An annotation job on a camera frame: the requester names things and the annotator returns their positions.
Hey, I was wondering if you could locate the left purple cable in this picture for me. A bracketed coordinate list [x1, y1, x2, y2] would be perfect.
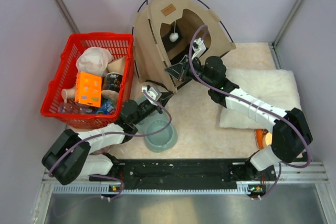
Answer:
[48, 89, 173, 178]

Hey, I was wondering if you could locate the red plastic basket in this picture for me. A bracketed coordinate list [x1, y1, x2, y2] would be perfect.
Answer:
[40, 32, 134, 130]

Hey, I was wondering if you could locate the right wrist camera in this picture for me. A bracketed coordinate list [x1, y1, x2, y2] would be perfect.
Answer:
[192, 38, 206, 60]

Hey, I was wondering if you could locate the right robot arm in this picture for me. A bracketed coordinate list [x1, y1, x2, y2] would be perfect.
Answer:
[165, 56, 312, 180]

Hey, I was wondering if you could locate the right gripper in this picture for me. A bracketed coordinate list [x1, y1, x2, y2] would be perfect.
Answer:
[166, 54, 215, 88]

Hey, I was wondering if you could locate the beige fabric pet tent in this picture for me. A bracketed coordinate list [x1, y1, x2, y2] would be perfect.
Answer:
[132, 0, 236, 93]

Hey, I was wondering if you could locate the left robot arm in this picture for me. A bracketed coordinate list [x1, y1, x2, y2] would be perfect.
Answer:
[41, 87, 177, 185]

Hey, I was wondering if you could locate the white fluffy cushion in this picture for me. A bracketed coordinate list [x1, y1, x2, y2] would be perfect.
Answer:
[219, 68, 301, 130]

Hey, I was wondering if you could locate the black tent pole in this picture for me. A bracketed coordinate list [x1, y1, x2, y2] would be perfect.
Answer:
[137, 0, 234, 42]
[131, 0, 169, 78]

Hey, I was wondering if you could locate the white pompom toy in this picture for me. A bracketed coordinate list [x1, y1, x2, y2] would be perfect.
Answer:
[169, 21, 179, 42]

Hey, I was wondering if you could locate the brown paper cone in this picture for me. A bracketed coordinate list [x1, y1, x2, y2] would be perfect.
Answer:
[107, 57, 127, 75]

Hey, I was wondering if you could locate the grey-green double pet bowl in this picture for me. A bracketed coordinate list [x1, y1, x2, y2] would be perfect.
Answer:
[135, 108, 178, 153]

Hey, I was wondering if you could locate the purple cable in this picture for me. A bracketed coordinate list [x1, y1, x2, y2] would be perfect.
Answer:
[188, 24, 313, 168]
[48, 89, 173, 178]

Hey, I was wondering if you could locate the beige paper cup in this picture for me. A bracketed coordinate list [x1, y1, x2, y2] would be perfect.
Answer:
[61, 88, 76, 103]

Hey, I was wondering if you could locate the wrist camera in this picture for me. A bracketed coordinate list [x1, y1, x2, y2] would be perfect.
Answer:
[192, 38, 206, 60]
[141, 85, 162, 102]

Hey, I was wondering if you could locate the blue snack packet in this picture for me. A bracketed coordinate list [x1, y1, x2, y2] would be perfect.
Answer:
[94, 99, 117, 115]

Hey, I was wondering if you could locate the black instant noodle cup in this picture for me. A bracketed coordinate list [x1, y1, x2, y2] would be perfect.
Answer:
[102, 72, 123, 93]

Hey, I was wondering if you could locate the orange cardboard box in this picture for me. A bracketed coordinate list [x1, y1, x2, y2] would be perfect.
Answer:
[75, 72, 102, 108]

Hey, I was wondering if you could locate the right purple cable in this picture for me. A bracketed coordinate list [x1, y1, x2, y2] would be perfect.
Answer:
[188, 24, 313, 168]

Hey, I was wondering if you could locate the steel bowl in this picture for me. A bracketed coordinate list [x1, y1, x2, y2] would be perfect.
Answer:
[92, 146, 110, 155]

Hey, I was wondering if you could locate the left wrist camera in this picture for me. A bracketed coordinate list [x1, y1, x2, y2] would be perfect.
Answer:
[141, 85, 162, 102]

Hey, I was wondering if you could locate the pink white plastic bag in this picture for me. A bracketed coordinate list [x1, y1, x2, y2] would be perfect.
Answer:
[76, 47, 113, 77]

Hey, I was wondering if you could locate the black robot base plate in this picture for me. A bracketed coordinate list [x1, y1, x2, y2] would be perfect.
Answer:
[89, 158, 278, 190]

